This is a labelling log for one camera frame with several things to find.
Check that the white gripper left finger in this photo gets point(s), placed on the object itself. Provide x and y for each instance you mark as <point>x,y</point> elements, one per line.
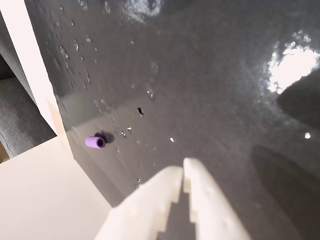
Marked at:
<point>140,212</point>

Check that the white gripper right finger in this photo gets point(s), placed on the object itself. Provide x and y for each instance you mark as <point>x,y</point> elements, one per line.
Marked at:
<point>212,212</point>

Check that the purple ribbed pen grip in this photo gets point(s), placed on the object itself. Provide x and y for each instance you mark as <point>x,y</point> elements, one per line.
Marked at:
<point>93,141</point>

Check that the dark grey table mat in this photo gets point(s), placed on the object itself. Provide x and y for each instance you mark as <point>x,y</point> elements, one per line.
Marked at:
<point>200,75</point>

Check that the grey upholstered seat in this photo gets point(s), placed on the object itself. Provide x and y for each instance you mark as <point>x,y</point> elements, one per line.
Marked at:
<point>17,112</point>

